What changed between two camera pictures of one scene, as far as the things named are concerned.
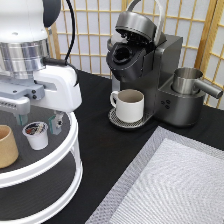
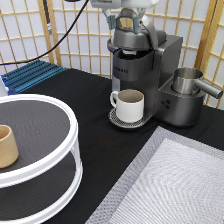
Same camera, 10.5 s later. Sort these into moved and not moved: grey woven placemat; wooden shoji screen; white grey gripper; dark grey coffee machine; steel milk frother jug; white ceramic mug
Moved: dark grey coffee machine; white grey gripper
Not moved: steel milk frother jug; grey woven placemat; wooden shoji screen; white ceramic mug
